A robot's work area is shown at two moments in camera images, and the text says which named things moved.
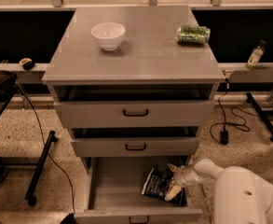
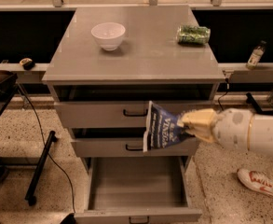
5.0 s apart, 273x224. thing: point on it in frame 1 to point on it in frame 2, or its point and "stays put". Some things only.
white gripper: (181, 175) to (232, 129)
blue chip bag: (157, 183) to (162, 129)
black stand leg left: (43, 155) stays put
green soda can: (193, 34) stays put
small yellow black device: (27, 63) stays put
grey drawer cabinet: (134, 85) stays put
